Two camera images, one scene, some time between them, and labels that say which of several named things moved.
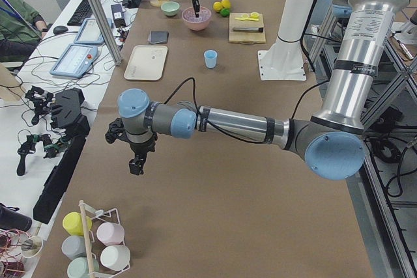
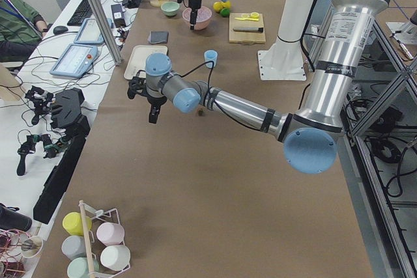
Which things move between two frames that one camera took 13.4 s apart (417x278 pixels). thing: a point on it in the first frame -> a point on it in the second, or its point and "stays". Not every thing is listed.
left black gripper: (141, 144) -> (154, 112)
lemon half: (254, 15) stays
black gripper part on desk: (66, 112) stays
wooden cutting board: (245, 37) stays
